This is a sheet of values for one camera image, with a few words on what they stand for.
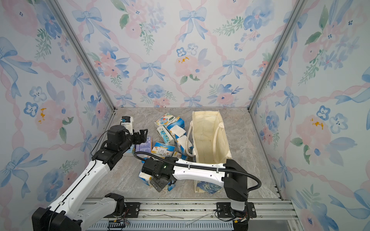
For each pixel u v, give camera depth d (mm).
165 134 930
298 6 691
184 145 838
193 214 733
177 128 925
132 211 733
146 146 925
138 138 693
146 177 726
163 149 883
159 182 651
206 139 989
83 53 860
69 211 399
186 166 480
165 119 1063
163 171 522
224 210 732
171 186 785
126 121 663
